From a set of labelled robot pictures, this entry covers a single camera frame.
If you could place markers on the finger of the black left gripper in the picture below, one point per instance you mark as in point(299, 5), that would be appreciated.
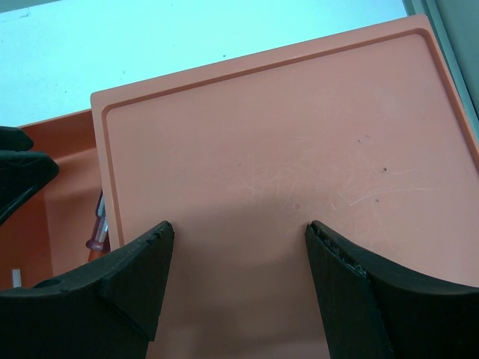
point(14, 139)
point(23, 174)

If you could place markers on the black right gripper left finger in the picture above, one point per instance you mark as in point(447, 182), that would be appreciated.
point(108, 308)

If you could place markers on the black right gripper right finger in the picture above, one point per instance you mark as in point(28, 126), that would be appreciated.
point(372, 307)

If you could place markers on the blue handled screwdriver top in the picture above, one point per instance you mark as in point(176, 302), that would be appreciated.
point(98, 244)

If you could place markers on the salmon pull-out drawer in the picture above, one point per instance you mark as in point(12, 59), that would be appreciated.
point(47, 235)

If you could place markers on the salmon drawer box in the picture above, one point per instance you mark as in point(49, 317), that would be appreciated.
point(363, 131)

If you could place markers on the aluminium table frame rail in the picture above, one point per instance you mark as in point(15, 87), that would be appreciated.
point(455, 24)

